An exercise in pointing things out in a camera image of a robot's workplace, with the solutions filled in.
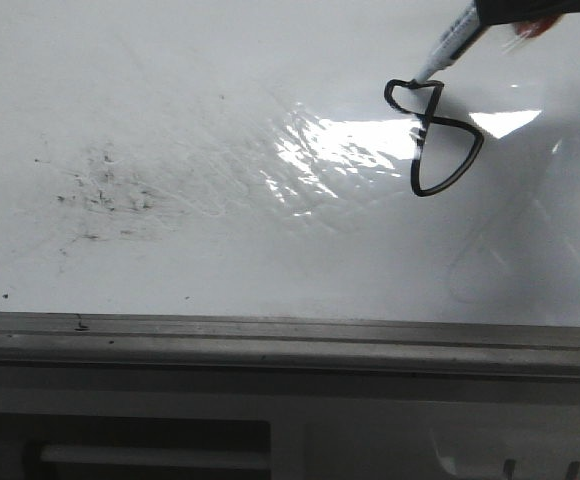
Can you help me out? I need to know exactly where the grey aluminium whiteboard frame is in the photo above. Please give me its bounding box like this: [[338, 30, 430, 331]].
[[0, 312, 580, 378]]

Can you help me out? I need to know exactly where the grey metal table frame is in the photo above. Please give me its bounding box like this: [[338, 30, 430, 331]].
[[0, 365, 580, 479]]

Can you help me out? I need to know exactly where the red round magnet taped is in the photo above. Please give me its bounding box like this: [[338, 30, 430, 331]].
[[502, 14, 563, 54]]

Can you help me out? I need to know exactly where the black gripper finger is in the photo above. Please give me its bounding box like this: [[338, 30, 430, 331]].
[[474, 0, 580, 26]]

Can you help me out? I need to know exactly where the white whiteboard marker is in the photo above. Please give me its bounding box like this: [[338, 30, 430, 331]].
[[413, 1, 487, 84]]

